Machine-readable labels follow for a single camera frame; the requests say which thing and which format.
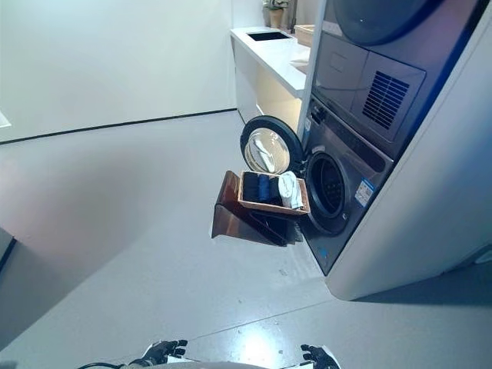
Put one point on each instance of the grey stacked dryer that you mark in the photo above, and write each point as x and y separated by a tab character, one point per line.
369	69

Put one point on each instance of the potted plant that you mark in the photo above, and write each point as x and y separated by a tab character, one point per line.
276	11

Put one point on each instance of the energy label sticker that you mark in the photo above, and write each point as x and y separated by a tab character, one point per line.
365	191

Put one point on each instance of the grey front-load washing machine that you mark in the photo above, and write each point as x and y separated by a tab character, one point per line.
338	192

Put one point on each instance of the white garment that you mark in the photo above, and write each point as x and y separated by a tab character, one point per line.
290	190

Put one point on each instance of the white counter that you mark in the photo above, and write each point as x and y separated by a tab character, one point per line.
269	61

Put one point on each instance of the dark blue clothes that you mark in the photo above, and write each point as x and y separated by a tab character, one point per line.
261	186

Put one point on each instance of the white appliance cabinet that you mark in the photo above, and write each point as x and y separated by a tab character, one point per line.
423	215

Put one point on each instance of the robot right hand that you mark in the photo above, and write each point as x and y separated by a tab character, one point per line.
317	354

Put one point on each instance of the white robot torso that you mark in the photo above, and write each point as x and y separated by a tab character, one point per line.
238	364

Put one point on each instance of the wicker basket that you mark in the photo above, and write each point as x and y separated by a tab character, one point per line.
303	34

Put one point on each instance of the woven laundry basket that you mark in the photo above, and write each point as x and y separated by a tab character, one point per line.
269	205

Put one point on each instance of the round washing machine door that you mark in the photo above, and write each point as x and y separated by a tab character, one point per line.
268	145

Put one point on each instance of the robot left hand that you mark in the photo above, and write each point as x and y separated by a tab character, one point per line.
163	349

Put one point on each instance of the brown wooden stand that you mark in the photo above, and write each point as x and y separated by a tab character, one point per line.
238	223

